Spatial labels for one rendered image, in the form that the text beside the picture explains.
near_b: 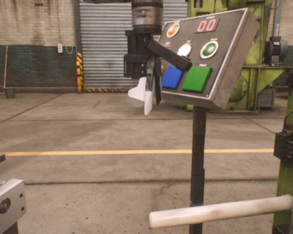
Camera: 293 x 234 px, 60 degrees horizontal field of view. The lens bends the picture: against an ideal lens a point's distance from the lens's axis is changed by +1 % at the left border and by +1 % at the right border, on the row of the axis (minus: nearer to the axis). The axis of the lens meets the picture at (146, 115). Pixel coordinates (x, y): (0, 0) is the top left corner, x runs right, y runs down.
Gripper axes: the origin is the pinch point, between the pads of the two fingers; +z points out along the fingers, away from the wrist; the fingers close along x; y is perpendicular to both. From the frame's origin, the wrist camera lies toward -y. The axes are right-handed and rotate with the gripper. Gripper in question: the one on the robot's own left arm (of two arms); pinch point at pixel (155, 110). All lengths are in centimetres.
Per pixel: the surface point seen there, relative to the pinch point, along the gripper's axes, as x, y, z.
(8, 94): -524, 511, 83
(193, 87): -9.7, -9.1, -5.2
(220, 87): -8.4, -16.1, -5.3
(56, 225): -66, 78, 93
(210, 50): -14.2, -13.3, -15.2
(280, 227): -16, -37, 39
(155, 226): 2.8, -0.7, 31.8
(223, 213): -6.0, -19.1, 30.6
